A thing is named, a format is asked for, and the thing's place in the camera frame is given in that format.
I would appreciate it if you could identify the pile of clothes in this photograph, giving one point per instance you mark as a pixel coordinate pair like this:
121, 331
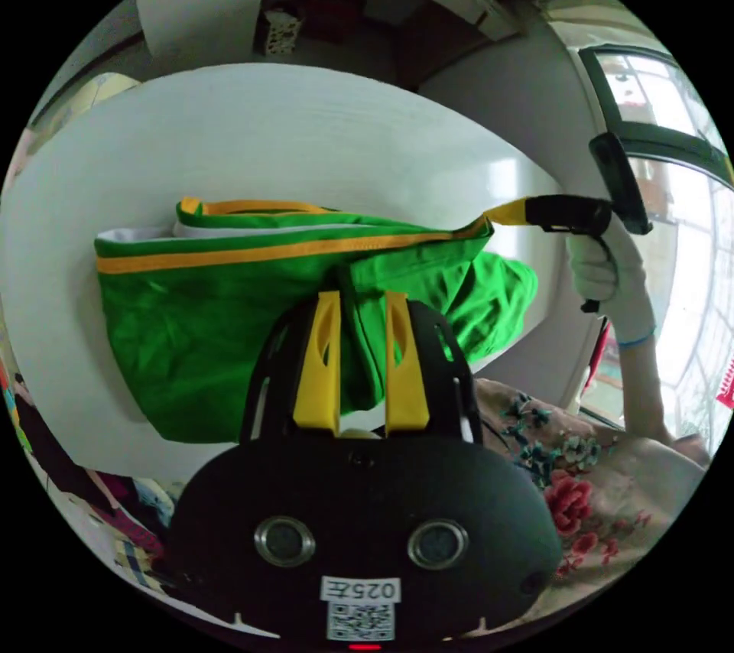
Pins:
123, 515

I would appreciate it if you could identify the person's right hand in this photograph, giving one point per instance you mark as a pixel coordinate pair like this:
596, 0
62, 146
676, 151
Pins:
633, 297

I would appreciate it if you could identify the person's right forearm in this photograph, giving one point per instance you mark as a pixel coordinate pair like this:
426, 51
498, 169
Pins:
645, 389

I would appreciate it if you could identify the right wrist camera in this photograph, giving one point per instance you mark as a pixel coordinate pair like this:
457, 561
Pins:
622, 183

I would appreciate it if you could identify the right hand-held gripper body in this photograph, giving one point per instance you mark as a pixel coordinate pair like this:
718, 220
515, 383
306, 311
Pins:
573, 214

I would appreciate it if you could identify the white board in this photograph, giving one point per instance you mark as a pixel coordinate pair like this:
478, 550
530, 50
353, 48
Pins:
287, 137

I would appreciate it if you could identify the window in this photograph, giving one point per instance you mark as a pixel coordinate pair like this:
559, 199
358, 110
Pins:
682, 217

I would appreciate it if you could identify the bed with floral quilt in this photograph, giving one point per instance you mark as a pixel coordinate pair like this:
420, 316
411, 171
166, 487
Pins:
608, 498

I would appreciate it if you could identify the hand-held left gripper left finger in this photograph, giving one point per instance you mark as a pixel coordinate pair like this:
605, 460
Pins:
315, 378

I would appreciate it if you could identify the green shorts with yellow trim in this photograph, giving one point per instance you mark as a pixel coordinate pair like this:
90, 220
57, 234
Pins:
229, 332

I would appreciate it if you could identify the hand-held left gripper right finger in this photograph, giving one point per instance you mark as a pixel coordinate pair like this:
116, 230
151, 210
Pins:
406, 389

